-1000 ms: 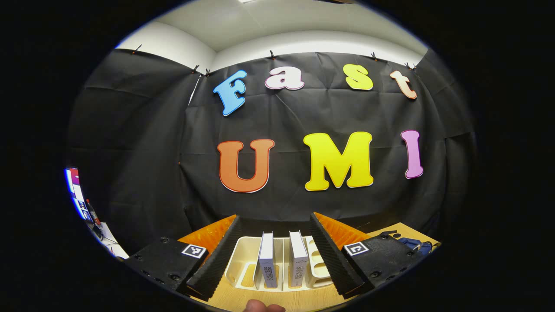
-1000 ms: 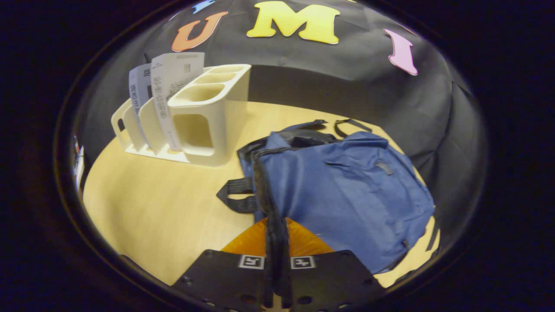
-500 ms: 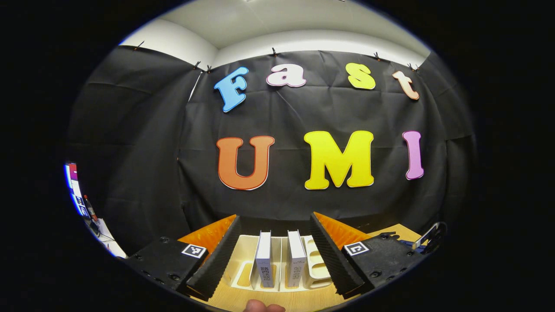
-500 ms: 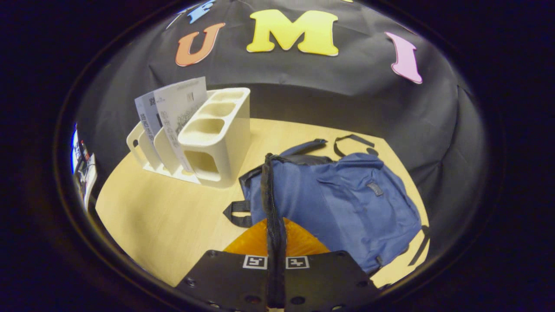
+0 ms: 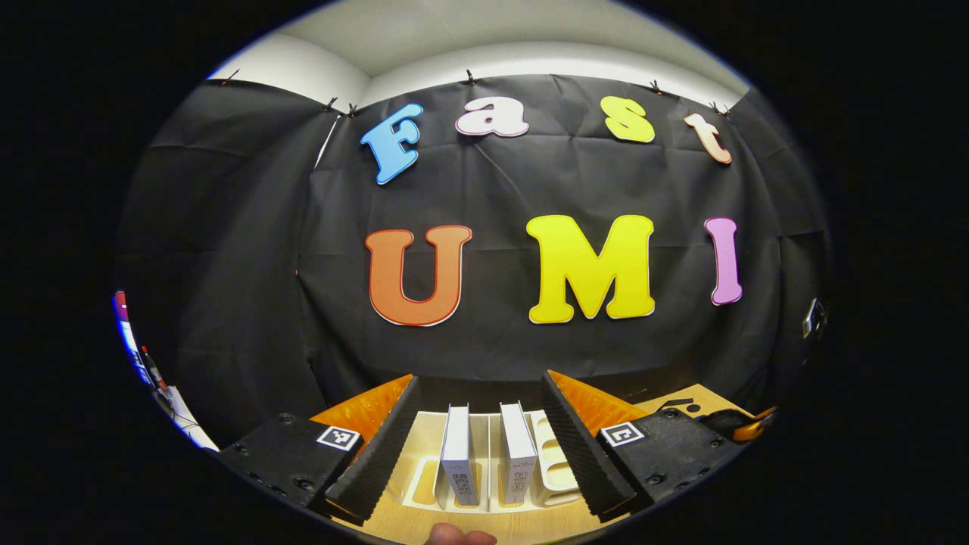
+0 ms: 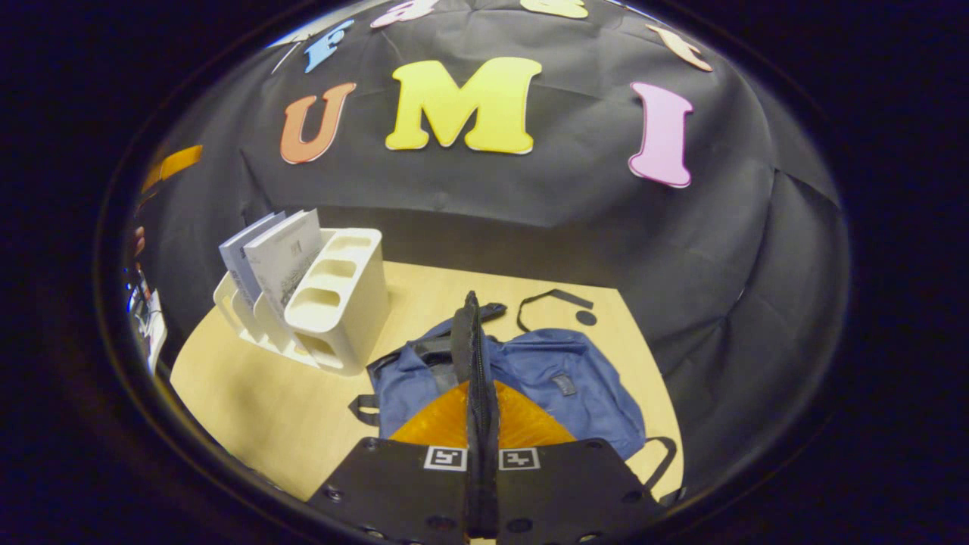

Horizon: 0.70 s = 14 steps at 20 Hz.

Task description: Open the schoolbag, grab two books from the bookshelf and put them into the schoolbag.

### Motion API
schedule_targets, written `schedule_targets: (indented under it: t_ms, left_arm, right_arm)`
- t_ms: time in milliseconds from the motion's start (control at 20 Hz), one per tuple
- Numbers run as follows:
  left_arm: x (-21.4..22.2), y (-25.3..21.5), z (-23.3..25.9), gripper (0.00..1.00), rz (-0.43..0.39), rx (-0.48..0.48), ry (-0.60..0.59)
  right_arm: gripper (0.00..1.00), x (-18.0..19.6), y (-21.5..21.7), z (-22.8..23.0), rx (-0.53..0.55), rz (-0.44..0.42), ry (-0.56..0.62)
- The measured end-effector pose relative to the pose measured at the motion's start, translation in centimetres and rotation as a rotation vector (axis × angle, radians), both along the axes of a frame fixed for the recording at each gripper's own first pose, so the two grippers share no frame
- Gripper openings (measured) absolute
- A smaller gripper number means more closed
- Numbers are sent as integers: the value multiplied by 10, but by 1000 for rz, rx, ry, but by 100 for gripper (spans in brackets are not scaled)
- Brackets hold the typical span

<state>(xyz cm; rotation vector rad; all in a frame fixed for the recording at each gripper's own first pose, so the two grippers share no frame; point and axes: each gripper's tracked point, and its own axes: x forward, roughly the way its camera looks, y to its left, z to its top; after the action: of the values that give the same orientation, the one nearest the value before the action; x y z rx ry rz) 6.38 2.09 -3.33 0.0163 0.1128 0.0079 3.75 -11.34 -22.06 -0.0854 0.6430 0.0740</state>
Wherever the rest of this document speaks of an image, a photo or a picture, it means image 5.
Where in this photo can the white patterned cover book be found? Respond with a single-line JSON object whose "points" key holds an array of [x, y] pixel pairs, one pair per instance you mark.
{"points": [[518, 454]]}

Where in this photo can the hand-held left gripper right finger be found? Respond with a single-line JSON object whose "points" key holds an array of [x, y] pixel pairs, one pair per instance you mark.
{"points": [[579, 454]]}

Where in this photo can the white bookshelf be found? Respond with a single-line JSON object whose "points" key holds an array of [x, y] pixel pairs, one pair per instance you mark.
{"points": [[556, 462]]}

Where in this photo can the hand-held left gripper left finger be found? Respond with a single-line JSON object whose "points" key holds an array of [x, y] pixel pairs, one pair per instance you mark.
{"points": [[382, 454]]}

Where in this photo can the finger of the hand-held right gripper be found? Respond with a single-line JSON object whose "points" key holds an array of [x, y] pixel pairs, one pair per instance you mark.
{"points": [[814, 318], [746, 425]]}

